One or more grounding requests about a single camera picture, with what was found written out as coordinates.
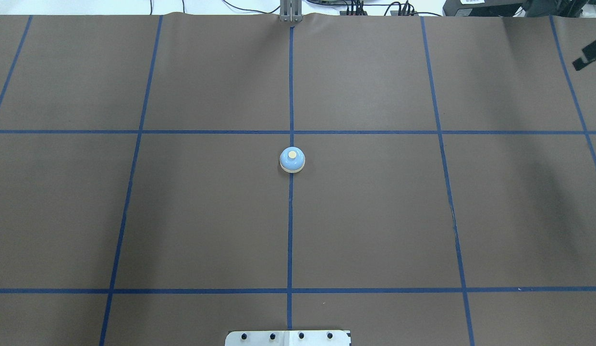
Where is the aluminium frame post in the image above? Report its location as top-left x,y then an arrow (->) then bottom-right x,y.
279,0 -> 304,23

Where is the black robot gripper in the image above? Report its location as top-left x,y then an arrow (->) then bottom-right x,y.
572,40 -> 596,72

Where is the blue call bell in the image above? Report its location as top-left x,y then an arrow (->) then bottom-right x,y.
280,147 -> 306,173

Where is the black equipment box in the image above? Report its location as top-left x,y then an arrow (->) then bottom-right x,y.
443,0 -> 596,18

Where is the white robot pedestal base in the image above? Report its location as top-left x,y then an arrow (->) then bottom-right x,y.
224,329 -> 352,346

